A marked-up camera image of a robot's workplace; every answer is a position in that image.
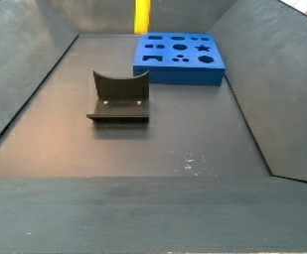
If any yellow double-square peg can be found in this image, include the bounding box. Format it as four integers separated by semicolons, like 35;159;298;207
134;0;151;34

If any blue foam shape board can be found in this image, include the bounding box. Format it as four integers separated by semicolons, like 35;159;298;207
132;33;225;85

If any black curved peg stand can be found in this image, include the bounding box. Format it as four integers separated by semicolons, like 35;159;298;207
86;72;150;121

